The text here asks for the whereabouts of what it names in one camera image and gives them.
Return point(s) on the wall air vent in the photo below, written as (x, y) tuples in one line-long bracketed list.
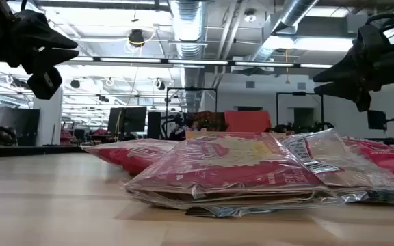
[(250, 84), (301, 85)]

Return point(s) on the white pillar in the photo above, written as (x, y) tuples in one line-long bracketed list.
[(48, 119)]

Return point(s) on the dark red plant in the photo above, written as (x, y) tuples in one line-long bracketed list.
[(210, 121)]

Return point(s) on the silver corrugated air duct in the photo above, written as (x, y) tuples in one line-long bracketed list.
[(188, 27)]

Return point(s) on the black table edge strip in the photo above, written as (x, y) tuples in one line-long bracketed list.
[(29, 151)]

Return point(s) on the black monitor on arm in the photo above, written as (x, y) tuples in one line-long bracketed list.
[(376, 119)]

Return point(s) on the dark grey partition panel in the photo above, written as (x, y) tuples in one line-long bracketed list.
[(26, 123)]

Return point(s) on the black background robot arm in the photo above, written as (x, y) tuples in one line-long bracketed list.
[(173, 126)]

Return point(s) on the black ceiling-hung device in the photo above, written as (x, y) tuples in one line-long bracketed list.
[(136, 37)]

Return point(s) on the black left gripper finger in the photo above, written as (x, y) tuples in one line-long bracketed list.
[(50, 59), (39, 32)]

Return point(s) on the long ceiling light bar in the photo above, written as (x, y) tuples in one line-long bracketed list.
[(197, 62)]

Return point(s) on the black tall cabinet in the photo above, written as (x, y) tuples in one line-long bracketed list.
[(154, 124)]

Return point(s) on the orange-red panel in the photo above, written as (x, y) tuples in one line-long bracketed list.
[(248, 121)]

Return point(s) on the black metal frame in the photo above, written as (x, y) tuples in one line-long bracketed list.
[(190, 89), (299, 93)]

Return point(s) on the black computer monitor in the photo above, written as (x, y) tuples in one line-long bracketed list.
[(135, 119), (115, 119)]

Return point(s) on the red chair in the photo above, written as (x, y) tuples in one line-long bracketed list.
[(66, 136)]

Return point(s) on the black round ceiling speaker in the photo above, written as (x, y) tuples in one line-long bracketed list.
[(75, 83), (161, 85)]

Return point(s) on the person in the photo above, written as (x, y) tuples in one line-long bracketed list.
[(193, 125)]

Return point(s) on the round ceiling sensor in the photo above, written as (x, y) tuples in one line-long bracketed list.
[(250, 16)]

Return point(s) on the dark background desk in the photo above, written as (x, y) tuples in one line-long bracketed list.
[(388, 140)]

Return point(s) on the red popcorn bag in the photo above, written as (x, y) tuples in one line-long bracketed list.
[(224, 171), (132, 157), (354, 164)]

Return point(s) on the silver smooth air duct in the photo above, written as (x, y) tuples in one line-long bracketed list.
[(286, 20)]

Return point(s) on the ceiling light panel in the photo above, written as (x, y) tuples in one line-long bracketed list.
[(327, 12), (323, 43)]

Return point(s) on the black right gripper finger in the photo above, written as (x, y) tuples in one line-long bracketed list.
[(340, 70), (340, 90)]

